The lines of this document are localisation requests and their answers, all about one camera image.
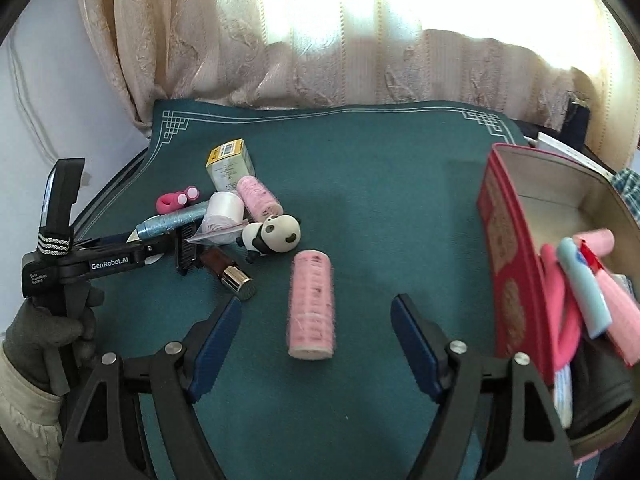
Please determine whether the black comb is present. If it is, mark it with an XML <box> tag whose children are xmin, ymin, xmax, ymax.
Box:
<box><xmin>175</xmin><ymin>222</ymin><xmax>202</xmax><ymax>276</ymax></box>

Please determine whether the large pink hair roller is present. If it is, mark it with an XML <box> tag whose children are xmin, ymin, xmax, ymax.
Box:
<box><xmin>286</xmin><ymin>249</ymin><xmax>335</xmax><ymax>361</ymax></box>

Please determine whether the left gloved hand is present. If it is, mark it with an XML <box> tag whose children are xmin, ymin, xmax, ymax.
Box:
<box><xmin>3</xmin><ymin>285</ymin><xmax>104</xmax><ymax>396</ymax></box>

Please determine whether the brown gold lipstick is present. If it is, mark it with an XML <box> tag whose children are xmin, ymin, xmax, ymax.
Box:
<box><xmin>200</xmin><ymin>246</ymin><xmax>256</xmax><ymax>301</ymax></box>

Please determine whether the white tape roll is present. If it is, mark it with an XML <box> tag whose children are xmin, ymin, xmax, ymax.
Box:
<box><xmin>198</xmin><ymin>191</ymin><xmax>247</xmax><ymax>235</ymax></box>

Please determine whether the panda figurine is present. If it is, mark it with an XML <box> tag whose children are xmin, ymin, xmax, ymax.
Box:
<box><xmin>236</xmin><ymin>214</ymin><xmax>302</xmax><ymax>263</ymax></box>

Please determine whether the pink small clip toy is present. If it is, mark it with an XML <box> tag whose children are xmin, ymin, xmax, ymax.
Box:
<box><xmin>155</xmin><ymin>185</ymin><xmax>200</xmax><ymax>214</ymax></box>

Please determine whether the blue glitter tube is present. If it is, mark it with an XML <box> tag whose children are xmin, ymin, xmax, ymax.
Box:
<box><xmin>134</xmin><ymin>202</ymin><xmax>208</xmax><ymax>240</ymax></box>

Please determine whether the pink thread spool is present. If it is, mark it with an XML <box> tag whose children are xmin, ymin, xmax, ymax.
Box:
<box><xmin>236</xmin><ymin>176</ymin><xmax>283</xmax><ymax>222</ymax></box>

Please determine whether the dark green table mat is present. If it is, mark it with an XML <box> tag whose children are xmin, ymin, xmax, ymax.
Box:
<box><xmin>80</xmin><ymin>101</ymin><xmax>524</xmax><ymax>479</ymax></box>

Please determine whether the light blue small tube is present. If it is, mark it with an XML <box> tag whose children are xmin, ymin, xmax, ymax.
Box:
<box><xmin>555</xmin><ymin>237</ymin><xmax>613</xmax><ymax>339</ymax></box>

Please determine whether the black cylinder container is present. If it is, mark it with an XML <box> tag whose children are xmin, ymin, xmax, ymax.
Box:
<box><xmin>567</xmin><ymin>335</ymin><xmax>634</xmax><ymax>439</ymax></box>

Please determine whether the yellow white small carton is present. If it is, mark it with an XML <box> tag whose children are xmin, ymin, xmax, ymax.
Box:
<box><xmin>205</xmin><ymin>139</ymin><xmax>255</xmax><ymax>192</ymax></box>

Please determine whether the red tin storage box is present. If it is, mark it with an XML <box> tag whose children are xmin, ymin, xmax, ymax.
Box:
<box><xmin>477</xmin><ymin>143</ymin><xmax>639</xmax><ymax>460</ymax></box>

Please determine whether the thin pink hair roller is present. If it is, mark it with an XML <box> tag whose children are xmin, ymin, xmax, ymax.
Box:
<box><xmin>573</xmin><ymin>229</ymin><xmax>639</xmax><ymax>367</ymax></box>

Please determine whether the white power strip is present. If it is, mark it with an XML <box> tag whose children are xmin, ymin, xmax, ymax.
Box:
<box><xmin>534</xmin><ymin>132</ymin><xmax>614</xmax><ymax>180</ymax></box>

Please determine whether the plaid folded cloth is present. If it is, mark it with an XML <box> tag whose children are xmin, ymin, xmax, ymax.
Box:
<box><xmin>611</xmin><ymin>168</ymin><xmax>640</xmax><ymax>223</ymax></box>

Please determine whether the dark thread cone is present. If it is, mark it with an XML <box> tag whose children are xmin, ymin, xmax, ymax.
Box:
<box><xmin>565</xmin><ymin>93</ymin><xmax>591</xmax><ymax>151</ymax></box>

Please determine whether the beige lace curtain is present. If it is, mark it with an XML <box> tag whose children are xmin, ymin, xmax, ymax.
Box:
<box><xmin>79</xmin><ymin>0</ymin><xmax>639</xmax><ymax>169</ymax></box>

